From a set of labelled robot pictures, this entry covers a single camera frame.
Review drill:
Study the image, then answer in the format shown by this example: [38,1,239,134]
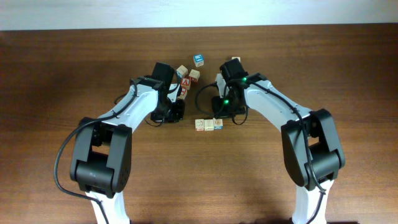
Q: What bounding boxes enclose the wooden block red letter I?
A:
[178,87,188,100]

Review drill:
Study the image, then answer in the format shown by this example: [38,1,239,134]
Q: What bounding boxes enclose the wooden block blue number two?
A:
[195,119,205,131]

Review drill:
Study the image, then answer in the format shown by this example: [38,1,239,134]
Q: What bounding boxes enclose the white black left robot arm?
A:
[70,62,185,223]

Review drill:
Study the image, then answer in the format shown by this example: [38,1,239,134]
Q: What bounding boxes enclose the wooden block red letter U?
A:
[188,69,200,83]

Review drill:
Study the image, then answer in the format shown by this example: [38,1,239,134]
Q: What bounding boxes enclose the wooden block blue number five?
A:
[176,65,188,78]

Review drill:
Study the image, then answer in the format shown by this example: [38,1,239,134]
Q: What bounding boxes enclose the wooden block green letter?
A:
[204,119,215,131]

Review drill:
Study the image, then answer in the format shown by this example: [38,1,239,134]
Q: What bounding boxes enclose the wooden block red apple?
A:
[213,118,223,129]

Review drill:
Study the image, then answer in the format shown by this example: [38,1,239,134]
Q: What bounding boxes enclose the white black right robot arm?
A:
[212,58,346,223]

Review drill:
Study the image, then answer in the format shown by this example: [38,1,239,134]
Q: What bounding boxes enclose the wooden block blue top far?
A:
[193,54,204,67]

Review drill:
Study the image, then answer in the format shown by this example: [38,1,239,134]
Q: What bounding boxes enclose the wooden block red letter A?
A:
[180,77,192,90]

